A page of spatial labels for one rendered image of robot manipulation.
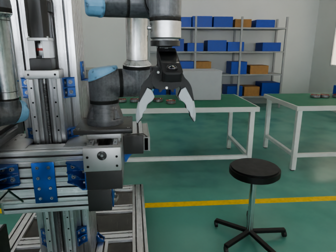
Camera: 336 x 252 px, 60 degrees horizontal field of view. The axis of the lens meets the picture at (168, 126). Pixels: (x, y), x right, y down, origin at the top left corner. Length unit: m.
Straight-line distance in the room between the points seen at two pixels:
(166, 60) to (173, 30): 0.08
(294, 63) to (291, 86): 0.56
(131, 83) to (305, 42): 7.07
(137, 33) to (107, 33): 5.96
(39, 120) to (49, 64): 0.25
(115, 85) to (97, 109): 0.12
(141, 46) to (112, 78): 0.17
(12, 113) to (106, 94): 0.34
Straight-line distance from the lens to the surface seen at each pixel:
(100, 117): 1.17
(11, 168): 1.30
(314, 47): 8.11
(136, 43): 1.16
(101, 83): 1.16
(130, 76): 1.17
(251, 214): 2.23
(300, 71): 8.03
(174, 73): 0.62
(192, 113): 0.73
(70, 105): 1.38
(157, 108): 2.96
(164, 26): 0.69
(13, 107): 1.07
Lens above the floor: 1.33
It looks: 15 degrees down
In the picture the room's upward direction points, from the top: straight up
